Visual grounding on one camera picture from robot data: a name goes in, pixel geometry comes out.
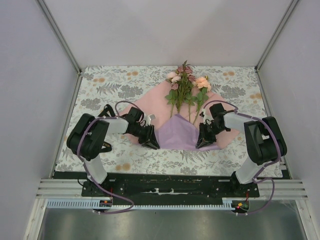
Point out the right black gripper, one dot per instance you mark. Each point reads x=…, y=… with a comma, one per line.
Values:
x=204, y=139

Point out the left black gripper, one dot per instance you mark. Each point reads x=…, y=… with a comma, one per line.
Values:
x=149, y=140

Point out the black ribbon with gold text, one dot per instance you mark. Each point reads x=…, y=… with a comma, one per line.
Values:
x=102, y=126

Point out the cream rose fake flower stem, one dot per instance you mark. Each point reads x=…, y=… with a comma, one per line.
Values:
x=203, y=86

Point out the dark pink fake flower stem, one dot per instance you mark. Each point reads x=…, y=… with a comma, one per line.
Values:
x=185, y=85

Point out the pink peony fake flower stem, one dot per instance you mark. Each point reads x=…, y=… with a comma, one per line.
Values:
x=174, y=79

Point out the pale pink fake flower stem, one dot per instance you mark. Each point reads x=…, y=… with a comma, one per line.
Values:
x=190, y=105

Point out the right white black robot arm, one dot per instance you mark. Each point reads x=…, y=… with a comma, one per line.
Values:
x=265, y=143

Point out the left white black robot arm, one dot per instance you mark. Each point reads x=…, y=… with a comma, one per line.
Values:
x=87, y=139

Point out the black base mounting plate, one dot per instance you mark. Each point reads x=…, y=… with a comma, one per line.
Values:
x=131, y=189

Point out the floral patterned table mat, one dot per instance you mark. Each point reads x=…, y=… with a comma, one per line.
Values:
x=122, y=86

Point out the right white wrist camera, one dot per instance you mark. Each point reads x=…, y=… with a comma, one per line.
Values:
x=207, y=118

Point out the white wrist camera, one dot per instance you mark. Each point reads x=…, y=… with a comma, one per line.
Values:
x=148, y=119
x=207, y=118

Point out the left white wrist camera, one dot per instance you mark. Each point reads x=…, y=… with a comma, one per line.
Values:
x=148, y=119

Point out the white slotted cable duct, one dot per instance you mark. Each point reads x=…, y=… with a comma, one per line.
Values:
x=107, y=204

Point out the aluminium frame rail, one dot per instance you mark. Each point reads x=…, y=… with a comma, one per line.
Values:
x=290, y=189

